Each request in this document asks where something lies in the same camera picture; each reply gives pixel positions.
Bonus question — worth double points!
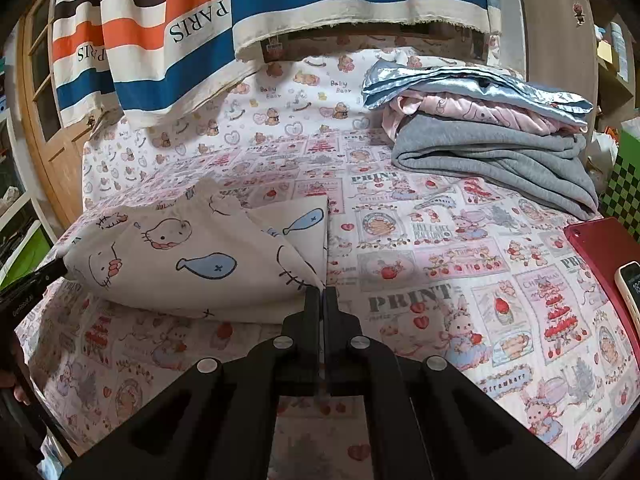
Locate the wooden glass-pane door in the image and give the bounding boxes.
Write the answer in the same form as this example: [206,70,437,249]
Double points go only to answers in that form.
[16,0,92,229]

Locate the white cartoon cat print pants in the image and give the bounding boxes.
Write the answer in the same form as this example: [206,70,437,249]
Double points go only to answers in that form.
[56,179,329,324]

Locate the green storage bin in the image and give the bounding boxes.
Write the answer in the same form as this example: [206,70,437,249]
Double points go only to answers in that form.
[1,228,52,287]

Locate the pink folded garment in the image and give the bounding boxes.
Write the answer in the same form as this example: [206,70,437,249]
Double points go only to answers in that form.
[382,91,584,140]

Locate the green checkered box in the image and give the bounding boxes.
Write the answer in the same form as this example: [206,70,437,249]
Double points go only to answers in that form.
[600,130,640,242]

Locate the striped Paris curtain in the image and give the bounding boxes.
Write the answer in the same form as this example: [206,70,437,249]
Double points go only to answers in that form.
[51,0,501,128]

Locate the white bear print quilt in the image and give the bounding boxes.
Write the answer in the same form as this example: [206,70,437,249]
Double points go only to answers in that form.
[80,34,501,212]

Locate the grey folded sweatshirt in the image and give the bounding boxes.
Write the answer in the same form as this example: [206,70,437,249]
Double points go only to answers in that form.
[392,113,599,220]

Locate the brown wooden cabinet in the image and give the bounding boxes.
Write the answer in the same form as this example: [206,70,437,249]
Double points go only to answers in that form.
[522,0,639,131]

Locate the light blue satin-trim blanket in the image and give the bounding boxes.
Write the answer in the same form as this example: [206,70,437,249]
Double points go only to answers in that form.
[362,60,593,128]

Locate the white smartphone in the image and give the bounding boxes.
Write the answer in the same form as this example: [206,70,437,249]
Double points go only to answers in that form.
[614,261,640,334]

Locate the white shelf unit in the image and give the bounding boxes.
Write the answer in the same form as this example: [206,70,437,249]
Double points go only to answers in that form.
[1,108,56,281]

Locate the pink print bed sheet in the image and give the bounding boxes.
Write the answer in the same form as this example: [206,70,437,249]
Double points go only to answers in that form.
[17,130,639,466]

